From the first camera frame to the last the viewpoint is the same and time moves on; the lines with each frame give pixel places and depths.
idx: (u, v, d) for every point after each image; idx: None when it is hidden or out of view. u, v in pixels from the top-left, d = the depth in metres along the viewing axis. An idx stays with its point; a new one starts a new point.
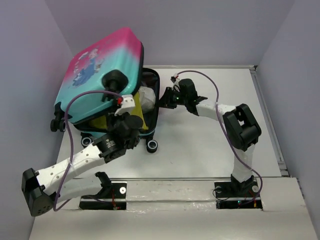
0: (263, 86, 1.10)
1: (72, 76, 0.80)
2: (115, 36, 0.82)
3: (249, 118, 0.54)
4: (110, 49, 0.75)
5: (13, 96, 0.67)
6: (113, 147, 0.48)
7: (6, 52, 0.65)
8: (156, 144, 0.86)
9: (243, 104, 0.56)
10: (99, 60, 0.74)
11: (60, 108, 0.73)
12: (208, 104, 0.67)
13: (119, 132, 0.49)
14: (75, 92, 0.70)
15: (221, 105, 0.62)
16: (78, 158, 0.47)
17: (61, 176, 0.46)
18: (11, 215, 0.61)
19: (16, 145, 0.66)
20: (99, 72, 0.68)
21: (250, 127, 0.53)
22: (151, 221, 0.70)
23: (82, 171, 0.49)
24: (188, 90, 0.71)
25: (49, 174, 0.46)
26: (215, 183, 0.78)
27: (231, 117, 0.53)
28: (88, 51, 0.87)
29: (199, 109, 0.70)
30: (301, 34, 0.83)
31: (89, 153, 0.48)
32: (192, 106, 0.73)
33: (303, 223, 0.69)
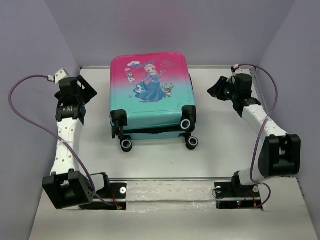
0: (262, 87, 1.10)
1: (130, 86, 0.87)
2: (174, 60, 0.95)
3: (293, 153, 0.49)
4: (176, 76, 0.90)
5: (13, 95, 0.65)
6: (73, 106, 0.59)
7: (6, 49, 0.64)
8: (195, 141, 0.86)
9: (295, 134, 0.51)
10: (166, 83, 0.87)
11: (126, 117, 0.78)
12: (258, 113, 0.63)
13: (67, 95, 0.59)
14: (147, 106, 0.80)
15: (272, 124, 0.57)
16: (65, 134, 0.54)
17: (71, 155, 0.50)
18: (11, 215, 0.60)
19: (16, 144, 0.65)
20: (174, 98, 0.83)
21: (287, 162, 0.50)
22: (150, 221, 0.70)
23: (76, 139, 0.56)
24: (241, 84, 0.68)
25: (62, 162, 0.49)
26: (216, 183, 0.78)
27: (274, 146, 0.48)
28: (141, 62, 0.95)
29: (245, 112, 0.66)
30: (301, 34, 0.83)
31: (66, 126, 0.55)
32: (238, 103, 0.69)
33: (303, 223, 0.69)
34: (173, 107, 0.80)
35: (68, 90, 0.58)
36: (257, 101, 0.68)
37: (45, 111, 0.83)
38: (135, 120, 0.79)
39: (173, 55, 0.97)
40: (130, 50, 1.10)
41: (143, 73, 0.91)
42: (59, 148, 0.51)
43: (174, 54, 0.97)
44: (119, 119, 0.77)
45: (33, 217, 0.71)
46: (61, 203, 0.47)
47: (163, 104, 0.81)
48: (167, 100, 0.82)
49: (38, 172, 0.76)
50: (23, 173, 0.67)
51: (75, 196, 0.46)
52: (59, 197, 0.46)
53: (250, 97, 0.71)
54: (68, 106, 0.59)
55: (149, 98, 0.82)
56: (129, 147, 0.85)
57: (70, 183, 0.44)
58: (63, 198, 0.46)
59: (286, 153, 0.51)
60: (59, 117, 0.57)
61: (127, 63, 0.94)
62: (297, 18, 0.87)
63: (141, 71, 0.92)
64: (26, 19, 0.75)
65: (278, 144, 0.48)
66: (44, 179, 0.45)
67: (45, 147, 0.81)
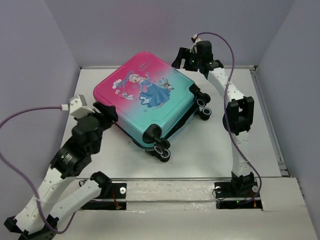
0: (262, 87, 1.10)
1: (135, 103, 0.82)
2: (146, 58, 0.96)
3: (248, 111, 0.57)
4: (162, 71, 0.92)
5: (14, 95, 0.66)
6: (74, 159, 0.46)
7: (7, 49, 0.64)
8: (209, 112, 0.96)
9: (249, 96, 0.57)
10: (160, 80, 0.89)
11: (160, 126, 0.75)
12: (221, 77, 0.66)
13: (76, 142, 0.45)
14: (167, 109, 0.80)
15: (233, 88, 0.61)
16: (44, 189, 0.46)
17: (36, 214, 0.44)
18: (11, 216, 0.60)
19: (16, 145, 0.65)
20: (177, 87, 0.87)
21: (244, 119, 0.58)
22: (150, 221, 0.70)
23: (56, 194, 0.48)
24: (203, 49, 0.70)
25: (26, 217, 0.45)
26: (216, 183, 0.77)
27: (234, 109, 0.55)
28: (121, 77, 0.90)
29: (210, 76, 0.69)
30: (301, 34, 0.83)
31: (50, 178, 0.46)
32: (203, 66, 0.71)
33: (302, 223, 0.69)
34: (183, 93, 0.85)
35: (78, 141, 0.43)
36: (220, 63, 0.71)
37: (45, 111, 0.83)
38: (165, 126, 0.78)
39: (141, 56, 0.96)
40: (130, 50, 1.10)
41: (133, 85, 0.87)
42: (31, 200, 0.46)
43: (142, 54, 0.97)
44: (154, 134, 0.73)
45: None
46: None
47: (175, 97, 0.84)
48: (175, 92, 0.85)
49: (37, 172, 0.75)
50: (23, 173, 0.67)
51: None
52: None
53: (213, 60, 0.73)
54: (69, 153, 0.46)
55: (161, 101, 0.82)
56: (167, 157, 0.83)
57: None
58: None
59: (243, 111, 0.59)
60: (53, 162, 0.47)
61: (112, 86, 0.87)
62: (297, 18, 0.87)
63: (130, 84, 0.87)
64: (25, 19, 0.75)
65: (237, 106, 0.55)
66: (6, 221, 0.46)
67: (45, 148, 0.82)
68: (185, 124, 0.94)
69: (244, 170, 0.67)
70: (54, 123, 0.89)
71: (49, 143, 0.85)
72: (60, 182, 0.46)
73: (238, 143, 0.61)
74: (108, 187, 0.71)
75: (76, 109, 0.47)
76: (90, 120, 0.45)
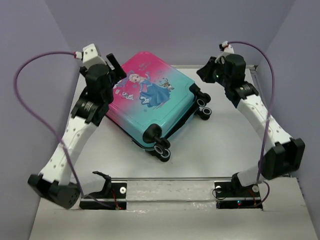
0: (262, 87, 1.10)
1: (135, 102, 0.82)
2: (146, 58, 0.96)
3: (296, 156, 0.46)
4: (162, 70, 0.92)
5: (15, 95, 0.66)
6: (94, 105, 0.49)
7: (7, 49, 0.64)
8: (209, 111, 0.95)
9: (299, 140, 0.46)
10: (160, 80, 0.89)
11: (160, 126, 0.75)
12: (258, 109, 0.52)
13: (91, 90, 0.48)
14: (167, 109, 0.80)
15: (274, 125, 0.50)
16: (69, 137, 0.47)
17: (65, 163, 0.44)
18: (11, 215, 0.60)
19: (16, 145, 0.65)
20: (177, 87, 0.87)
21: (289, 166, 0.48)
22: (150, 221, 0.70)
23: (81, 144, 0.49)
24: (233, 71, 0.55)
25: (54, 168, 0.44)
26: (215, 183, 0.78)
27: (281, 155, 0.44)
28: None
29: (243, 107, 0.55)
30: (301, 34, 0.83)
31: (75, 127, 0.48)
32: (232, 92, 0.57)
33: (302, 223, 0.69)
34: (183, 93, 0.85)
35: (95, 87, 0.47)
36: (253, 88, 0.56)
37: (45, 111, 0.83)
38: (165, 126, 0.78)
39: (141, 56, 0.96)
40: (130, 50, 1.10)
41: (134, 85, 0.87)
42: (57, 151, 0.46)
43: (142, 53, 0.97)
44: (154, 134, 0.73)
45: (33, 217, 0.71)
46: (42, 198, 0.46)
47: (175, 96, 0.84)
48: (175, 91, 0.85)
49: (37, 172, 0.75)
50: (23, 173, 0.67)
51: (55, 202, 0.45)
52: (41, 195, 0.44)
53: (244, 82, 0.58)
54: (88, 102, 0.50)
55: (161, 101, 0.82)
56: (167, 157, 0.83)
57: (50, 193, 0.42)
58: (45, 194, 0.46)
59: (287, 155, 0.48)
60: (74, 112, 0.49)
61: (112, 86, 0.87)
62: (297, 18, 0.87)
63: (130, 84, 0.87)
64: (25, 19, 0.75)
65: (284, 151, 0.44)
66: (30, 177, 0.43)
67: (45, 148, 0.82)
68: (185, 124, 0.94)
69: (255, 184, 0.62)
70: (54, 123, 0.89)
71: (49, 143, 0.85)
72: (85, 127, 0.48)
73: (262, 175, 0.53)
74: (108, 185, 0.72)
75: (90, 57, 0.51)
76: (101, 66, 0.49)
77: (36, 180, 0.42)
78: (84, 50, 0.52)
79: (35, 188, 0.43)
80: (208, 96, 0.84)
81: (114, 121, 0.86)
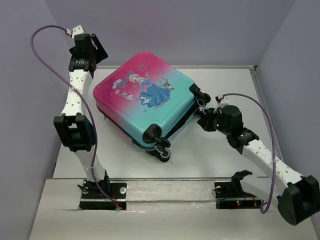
0: (262, 87, 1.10)
1: (135, 102, 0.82)
2: (146, 58, 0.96)
3: (314, 196, 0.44)
4: (162, 71, 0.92)
5: (15, 95, 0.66)
6: (86, 59, 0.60)
7: (7, 49, 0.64)
8: None
9: (311, 176, 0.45)
10: (160, 80, 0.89)
11: (160, 126, 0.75)
12: (263, 154, 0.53)
13: (81, 49, 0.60)
14: (167, 109, 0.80)
15: (282, 166, 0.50)
16: (75, 83, 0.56)
17: (80, 101, 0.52)
18: (12, 216, 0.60)
19: (16, 144, 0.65)
20: (177, 87, 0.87)
21: (310, 205, 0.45)
22: (150, 221, 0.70)
23: (85, 91, 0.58)
24: (232, 121, 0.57)
25: (72, 106, 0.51)
26: (216, 183, 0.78)
27: (298, 197, 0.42)
28: (121, 77, 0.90)
29: (246, 153, 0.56)
30: (301, 34, 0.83)
31: (77, 76, 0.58)
32: (235, 140, 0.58)
33: (302, 224, 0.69)
34: (183, 93, 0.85)
35: (82, 44, 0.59)
36: (253, 133, 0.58)
37: (45, 111, 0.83)
38: (165, 126, 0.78)
39: (142, 56, 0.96)
40: (131, 50, 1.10)
41: (134, 85, 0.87)
42: (69, 94, 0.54)
43: (142, 53, 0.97)
44: (155, 134, 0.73)
45: (33, 217, 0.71)
46: (67, 141, 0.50)
47: (175, 97, 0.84)
48: (175, 91, 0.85)
49: (38, 172, 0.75)
50: (23, 173, 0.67)
51: (81, 138, 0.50)
52: (67, 135, 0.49)
53: (244, 128, 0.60)
54: (81, 59, 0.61)
55: (161, 101, 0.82)
56: (167, 157, 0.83)
57: (77, 124, 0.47)
58: (69, 137, 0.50)
59: (306, 195, 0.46)
60: (71, 68, 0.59)
61: (111, 86, 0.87)
62: (297, 18, 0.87)
63: (130, 84, 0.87)
64: (26, 19, 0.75)
65: (300, 192, 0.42)
66: (56, 121, 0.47)
67: (45, 148, 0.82)
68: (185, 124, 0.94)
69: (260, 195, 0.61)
70: None
71: (49, 143, 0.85)
72: (85, 73, 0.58)
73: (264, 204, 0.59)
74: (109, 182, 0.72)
75: (80, 32, 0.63)
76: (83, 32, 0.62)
77: (61, 117, 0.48)
78: (73, 29, 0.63)
79: (63, 126, 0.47)
80: (208, 96, 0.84)
81: (113, 121, 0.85)
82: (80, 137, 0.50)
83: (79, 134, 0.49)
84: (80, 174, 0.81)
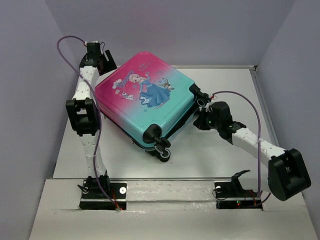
0: (262, 87, 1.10)
1: (135, 102, 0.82)
2: (146, 58, 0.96)
3: (299, 168, 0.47)
4: (162, 71, 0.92)
5: (15, 95, 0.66)
6: (94, 59, 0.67)
7: (7, 49, 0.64)
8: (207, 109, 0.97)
9: (293, 149, 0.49)
10: (160, 80, 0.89)
11: (159, 126, 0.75)
12: (249, 137, 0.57)
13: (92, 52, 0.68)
14: (167, 109, 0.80)
15: (266, 144, 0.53)
16: (86, 76, 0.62)
17: (89, 89, 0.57)
18: (12, 216, 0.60)
19: (16, 144, 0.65)
20: (177, 87, 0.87)
21: (298, 178, 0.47)
22: (150, 221, 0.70)
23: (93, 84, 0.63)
24: (220, 114, 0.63)
25: (82, 93, 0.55)
26: (215, 183, 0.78)
27: (282, 168, 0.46)
28: (121, 77, 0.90)
29: (235, 140, 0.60)
30: (301, 34, 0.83)
31: (87, 71, 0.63)
32: (224, 131, 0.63)
33: (302, 223, 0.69)
34: (183, 93, 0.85)
35: (93, 48, 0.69)
36: (241, 123, 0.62)
37: (45, 110, 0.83)
38: (165, 127, 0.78)
39: (142, 56, 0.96)
40: (131, 50, 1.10)
41: (134, 85, 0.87)
42: (80, 84, 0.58)
43: (142, 54, 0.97)
44: (155, 131, 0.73)
45: (33, 217, 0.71)
46: (76, 124, 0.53)
47: (175, 97, 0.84)
48: (175, 91, 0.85)
49: (38, 172, 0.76)
50: (23, 173, 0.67)
51: (89, 121, 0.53)
52: (76, 118, 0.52)
53: (233, 122, 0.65)
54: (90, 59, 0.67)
55: (161, 101, 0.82)
56: (167, 157, 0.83)
57: (86, 106, 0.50)
58: (78, 120, 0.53)
59: (292, 169, 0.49)
60: (81, 64, 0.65)
61: (111, 86, 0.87)
62: (297, 18, 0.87)
63: (130, 84, 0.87)
64: (25, 19, 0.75)
65: (283, 163, 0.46)
66: (68, 105, 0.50)
67: (45, 148, 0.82)
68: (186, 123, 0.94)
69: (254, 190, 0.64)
70: (54, 122, 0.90)
71: (49, 143, 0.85)
72: (93, 70, 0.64)
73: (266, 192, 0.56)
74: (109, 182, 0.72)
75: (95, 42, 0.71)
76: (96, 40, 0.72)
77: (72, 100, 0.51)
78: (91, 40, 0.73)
79: (74, 109, 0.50)
80: (207, 95, 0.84)
81: (113, 121, 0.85)
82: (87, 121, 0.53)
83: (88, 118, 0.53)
84: (80, 174, 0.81)
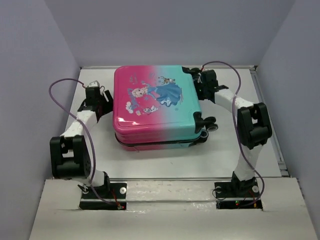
0: (262, 87, 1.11)
1: (163, 108, 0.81)
2: (128, 71, 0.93)
3: (263, 118, 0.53)
4: (151, 73, 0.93)
5: (14, 95, 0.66)
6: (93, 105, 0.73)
7: (7, 50, 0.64)
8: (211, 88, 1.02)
9: (261, 103, 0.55)
10: (159, 80, 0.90)
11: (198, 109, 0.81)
12: (227, 95, 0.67)
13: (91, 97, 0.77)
14: (189, 97, 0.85)
15: (240, 100, 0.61)
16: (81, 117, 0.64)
17: (81, 127, 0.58)
18: (11, 216, 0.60)
19: (16, 144, 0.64)
20: (177, 79, 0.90)
21: (261, 127, 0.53)
22: (150, 221, 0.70)
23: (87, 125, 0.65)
24: (207, 76, 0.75)
25: (72, 130, 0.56)
26: (215, 183, 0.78)
27: (246, 114, 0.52)
28: (126, 99, 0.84)
29: (217, 98, 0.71)
30: (301, 35, 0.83)
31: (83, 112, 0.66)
32: (210, 93, 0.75)
33: (302, 223, 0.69)
34: (186, 81, 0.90)
35: (92, 94, 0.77)
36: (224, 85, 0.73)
37: (45, 111, 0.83)
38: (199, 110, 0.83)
39: (123, 72, 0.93)
40: (131, 50, 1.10)
41: (144, 98, 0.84)
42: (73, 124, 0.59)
43: (122, 69, 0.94)
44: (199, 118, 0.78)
45: (33, 218, 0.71)
46: (57, 170, 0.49)
47: (184, 87, 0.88)
48: (179, 84, 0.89)
49: (38, 172, 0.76)
50: (23, 173, 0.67)
51: (74, 164, 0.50)
52: (60, 159, 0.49)
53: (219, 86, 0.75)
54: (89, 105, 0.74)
55: (178, 94, 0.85)
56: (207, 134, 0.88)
57: (76, 142, 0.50)
58: (62, 163, 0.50)
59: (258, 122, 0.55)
60: (80, 109, 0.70)
61: (127, 111, 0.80)
62: (297, 19, 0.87)
63: (140, 99, 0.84)
64: (25, 19, 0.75)
65: (248, 112, 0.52)
66: (53, 142, 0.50)
67: (45, 148, 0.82)
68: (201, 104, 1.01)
69: (248, 176, 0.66)
70: (54, 122, 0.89)
71: (49, 143, 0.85)
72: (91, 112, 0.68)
73: (249, 156, 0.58)
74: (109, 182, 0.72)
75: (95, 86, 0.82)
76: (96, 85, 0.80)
77: (59, 139, 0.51)
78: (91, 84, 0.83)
79: (58, 146, 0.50)
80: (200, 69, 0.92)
81: (149, 140, 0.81)
82: (73, 164, 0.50)
83: (73, 161, 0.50)
84: None
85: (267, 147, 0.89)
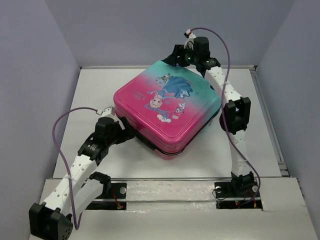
0: (262, 87, 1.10)
1: (188, 99, 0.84)
2: (127, 91, 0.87)
3: (245, 111, 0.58)
4: (146, 80, 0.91)
5: (14, 95, 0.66)
6: (98, 147, 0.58)
7: (7, 49, 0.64)
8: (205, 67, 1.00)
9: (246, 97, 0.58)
10: (159, 82, 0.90)
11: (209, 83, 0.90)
12: (218, 77, 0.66)
13: (98, 133, 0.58)
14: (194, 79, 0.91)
15: (229, 88, 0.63)
16: (74, 172, 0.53)
17: (68, 193, 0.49)
18: (11, 216, 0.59)
19: (16, 144, 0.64)
20: (173, 74, 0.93)
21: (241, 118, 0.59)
22: (150, 221, 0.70)
23: (82, 181, 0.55)
24: (200, 47, 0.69)
25: (57, 196, 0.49)
26: (216, 183, 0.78)
27: (231, 110, 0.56)
28: (151, 114, 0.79)
29: (207, 75, 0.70)
30: (301, 34, 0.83)
31: (80, 163, 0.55)
32: (201, 65, 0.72)
33: (302, 223, 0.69)
34: (181, 72, 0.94)
35: (100, 130, 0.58)
36: (217, 62, 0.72)
37: (44, 110, 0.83)
38: None
39: (123, 96, 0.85)
40: (131, 50, 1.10)
41: (166, 103, 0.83)
42: (62, 182, 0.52)
43: (120, 93, 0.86)
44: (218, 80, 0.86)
45: None
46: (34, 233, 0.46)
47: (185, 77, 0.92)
48: (178, 76, 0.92)
49: (38, 171, 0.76)
50: (22, 173, 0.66)
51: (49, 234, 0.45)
52: (37, 226, 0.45)
53: (210, 57, 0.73)
54: (94, 144, 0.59)
55: (184, 83, 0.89)
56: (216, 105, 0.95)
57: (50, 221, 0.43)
58: (39, 229, 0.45)
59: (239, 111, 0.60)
60: (80, 152, 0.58)
61: (166, 122, 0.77)
62: (297, 18, 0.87)
63: (164, 105, 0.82)
64: (25, 19, 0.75)
65: (234, 107, 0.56)
66: (31, 210, 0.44)
67: (45, 148, 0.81)
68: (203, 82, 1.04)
69: (243, 169, 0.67)
70: (54, 122, 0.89)
71: (49, 143, 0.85)
72: (90, 163, 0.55)
73: (235, 142, 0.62)
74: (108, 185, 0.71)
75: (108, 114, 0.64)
76: (109, 117, 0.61)
77: (39, 207, 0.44)
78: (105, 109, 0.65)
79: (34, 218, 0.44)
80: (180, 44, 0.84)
81: (193, 135, 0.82)
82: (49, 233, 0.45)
83: (49, 227, 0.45)
84: None
85: (267, 147, 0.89)
